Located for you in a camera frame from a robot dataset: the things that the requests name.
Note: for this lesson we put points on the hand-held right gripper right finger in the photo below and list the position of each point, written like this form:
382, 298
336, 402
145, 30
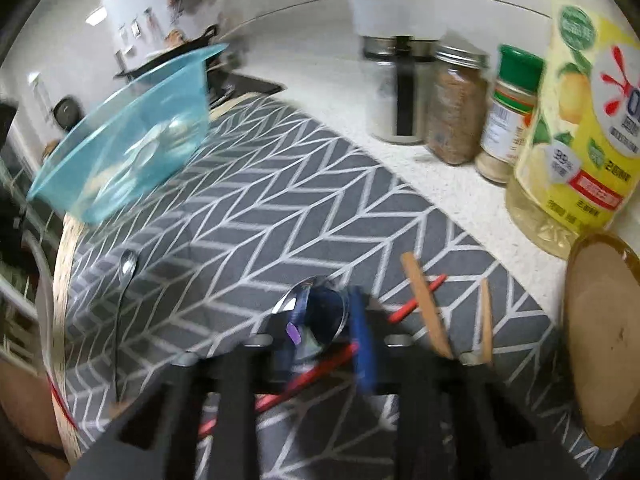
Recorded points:
362, 340

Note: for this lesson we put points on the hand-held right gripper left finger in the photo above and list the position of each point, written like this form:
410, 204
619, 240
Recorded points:
235, 385

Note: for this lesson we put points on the metal spoon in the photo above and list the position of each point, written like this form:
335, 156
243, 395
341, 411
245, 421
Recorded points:
128, 265
287, 300

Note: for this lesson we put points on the pile of wooden chopsticks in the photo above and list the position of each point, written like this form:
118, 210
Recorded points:
425, 300

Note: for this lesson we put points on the grey herringbone table mat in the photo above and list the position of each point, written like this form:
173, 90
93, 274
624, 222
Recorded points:
280, 200

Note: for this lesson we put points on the salt jar with clear lid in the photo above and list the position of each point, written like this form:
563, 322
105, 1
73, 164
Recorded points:
382, 105

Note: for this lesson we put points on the brown ceramic bowl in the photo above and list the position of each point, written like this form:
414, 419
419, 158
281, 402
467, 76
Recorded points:
605, 340

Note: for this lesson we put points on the brown spice glass jar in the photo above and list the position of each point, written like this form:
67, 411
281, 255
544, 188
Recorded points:
455, 110

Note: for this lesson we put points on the green lid spice jar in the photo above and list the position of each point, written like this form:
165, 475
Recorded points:
507, 120

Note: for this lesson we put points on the yellow dish soap bottle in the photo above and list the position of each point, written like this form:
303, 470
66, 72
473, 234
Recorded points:
570, 160

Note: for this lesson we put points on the black gas stove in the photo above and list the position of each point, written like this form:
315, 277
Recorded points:
245, 85

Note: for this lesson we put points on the blue plastic basin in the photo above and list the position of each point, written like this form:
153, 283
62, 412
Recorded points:
150, 110

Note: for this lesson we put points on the black wok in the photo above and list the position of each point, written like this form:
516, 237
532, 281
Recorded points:
200, 39

